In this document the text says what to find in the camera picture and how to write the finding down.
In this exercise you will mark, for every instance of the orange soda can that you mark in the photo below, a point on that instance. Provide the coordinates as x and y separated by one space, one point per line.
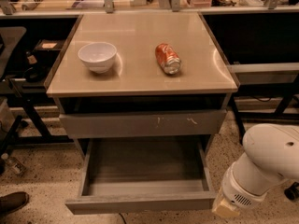
168 59

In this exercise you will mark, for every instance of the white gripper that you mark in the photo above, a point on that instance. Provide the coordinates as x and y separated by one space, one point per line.
240 191

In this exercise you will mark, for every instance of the grey top drawer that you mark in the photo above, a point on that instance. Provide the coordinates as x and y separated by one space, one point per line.
138 124

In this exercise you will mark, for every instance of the clear plastic bottle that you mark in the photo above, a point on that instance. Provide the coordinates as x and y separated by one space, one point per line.
14 164

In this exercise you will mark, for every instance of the grey drawer cabinet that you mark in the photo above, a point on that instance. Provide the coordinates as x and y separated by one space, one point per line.
136 82

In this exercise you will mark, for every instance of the dark shoe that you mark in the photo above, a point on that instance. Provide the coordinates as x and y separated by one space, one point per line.
13 202

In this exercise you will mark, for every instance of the white bowl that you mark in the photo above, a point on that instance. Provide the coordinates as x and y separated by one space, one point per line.
98 56

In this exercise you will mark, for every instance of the black office chair base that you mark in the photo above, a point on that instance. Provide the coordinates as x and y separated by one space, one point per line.
292 192

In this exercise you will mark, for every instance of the grey drawer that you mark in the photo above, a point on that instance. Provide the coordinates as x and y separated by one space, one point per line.
130 175
138 124

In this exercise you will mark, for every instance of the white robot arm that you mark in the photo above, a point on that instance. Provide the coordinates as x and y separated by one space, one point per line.
270 158

